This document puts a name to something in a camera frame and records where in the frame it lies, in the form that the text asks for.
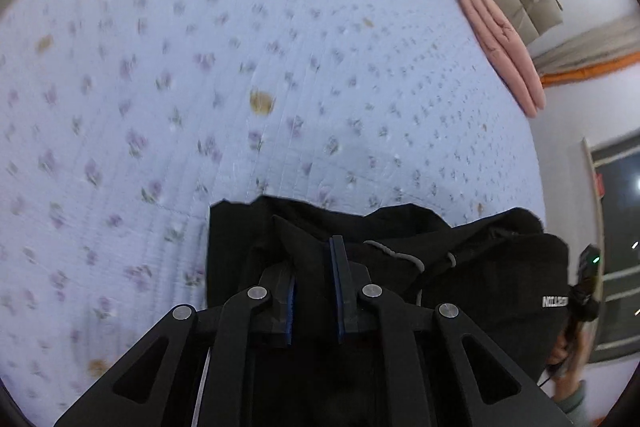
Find orange curtain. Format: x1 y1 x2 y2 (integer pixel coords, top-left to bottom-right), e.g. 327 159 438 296
540 52 640 85

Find white sheer curtain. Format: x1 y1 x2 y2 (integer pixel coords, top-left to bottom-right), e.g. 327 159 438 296
527 14 640 72

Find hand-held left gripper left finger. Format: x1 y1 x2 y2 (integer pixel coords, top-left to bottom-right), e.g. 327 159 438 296
52 264 301 427

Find folded pink blanket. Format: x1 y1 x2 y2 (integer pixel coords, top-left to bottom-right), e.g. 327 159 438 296
459 0 546 118

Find black hooded jacket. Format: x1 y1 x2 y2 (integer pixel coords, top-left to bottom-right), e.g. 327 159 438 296
206 194 571 427

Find window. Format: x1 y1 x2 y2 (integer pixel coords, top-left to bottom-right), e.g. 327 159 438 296
582 132 640 363

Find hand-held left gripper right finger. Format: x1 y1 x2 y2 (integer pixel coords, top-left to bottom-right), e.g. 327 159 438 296
328 234 573 427

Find bed with floral sheet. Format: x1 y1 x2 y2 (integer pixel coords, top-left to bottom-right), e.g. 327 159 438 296
0 0 548 427

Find person's right forearm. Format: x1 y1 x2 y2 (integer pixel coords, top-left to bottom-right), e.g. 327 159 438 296
550 357 592 427

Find person's right hand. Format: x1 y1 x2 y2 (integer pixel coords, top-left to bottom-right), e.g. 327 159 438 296
547 327 581 378

